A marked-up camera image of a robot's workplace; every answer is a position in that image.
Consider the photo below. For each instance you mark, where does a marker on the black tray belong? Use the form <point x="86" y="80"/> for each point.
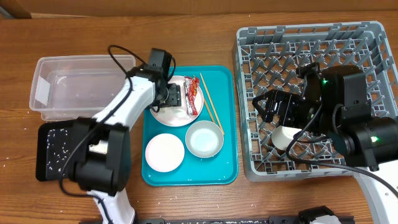
<point x="52" y="149"/>

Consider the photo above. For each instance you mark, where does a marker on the red snack wrapper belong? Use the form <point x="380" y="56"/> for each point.
<point x="191" y="85"/>

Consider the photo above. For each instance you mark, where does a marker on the clear plastic bin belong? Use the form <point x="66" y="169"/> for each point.
<point x="67" y="87"/>

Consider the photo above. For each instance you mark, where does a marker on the wooden chopstick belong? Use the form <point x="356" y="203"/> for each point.
<point x="209" y="112"/>
<point x="212" y="104"/>

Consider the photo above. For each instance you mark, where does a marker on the pink bowl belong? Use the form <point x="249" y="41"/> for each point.
<point x="164" y="152"/>

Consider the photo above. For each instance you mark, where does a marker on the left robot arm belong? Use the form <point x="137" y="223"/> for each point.
<point x="100" y="162"/>

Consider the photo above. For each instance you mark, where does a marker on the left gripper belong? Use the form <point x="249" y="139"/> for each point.
<point x="175" y="94"/>

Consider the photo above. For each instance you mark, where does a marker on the grey bowl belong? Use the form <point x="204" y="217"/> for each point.
<point x="204" y="139"/>

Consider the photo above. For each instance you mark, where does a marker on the teal serving tray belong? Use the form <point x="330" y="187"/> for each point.
<point x="222" y="168"/>

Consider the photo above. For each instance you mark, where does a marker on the white cup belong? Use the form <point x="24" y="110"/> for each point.
<point x="282" y="136"/>

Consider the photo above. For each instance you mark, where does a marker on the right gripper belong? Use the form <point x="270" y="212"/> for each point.
<point x="289" y="101"/>

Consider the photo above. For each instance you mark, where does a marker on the grey dish rack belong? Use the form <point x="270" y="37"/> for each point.
<point x="266" y="58"/>

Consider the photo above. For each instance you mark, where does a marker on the large white plate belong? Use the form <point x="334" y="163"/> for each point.
<point x="177" y="116"/>

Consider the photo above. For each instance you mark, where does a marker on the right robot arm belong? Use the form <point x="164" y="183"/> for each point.
<point x="333" y="103"/>

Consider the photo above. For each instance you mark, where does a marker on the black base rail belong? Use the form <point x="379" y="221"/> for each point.
<point x="320" y="214"/>

